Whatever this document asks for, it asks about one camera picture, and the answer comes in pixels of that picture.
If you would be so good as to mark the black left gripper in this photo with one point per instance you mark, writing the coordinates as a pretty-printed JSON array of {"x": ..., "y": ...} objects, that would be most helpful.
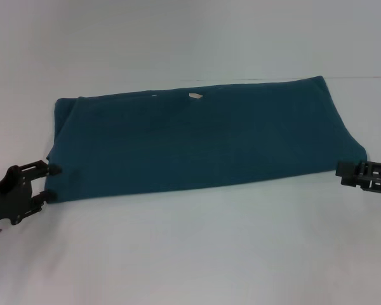
[{"x": 9, "y": 193}]

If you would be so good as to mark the blue t-shirt with white print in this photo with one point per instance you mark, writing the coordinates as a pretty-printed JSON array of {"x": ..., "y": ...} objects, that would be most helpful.
[{"x": 203, "y": 143}]

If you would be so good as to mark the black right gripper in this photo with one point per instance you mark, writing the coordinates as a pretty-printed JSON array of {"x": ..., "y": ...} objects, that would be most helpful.
[{"x": 376, "y": 178}]

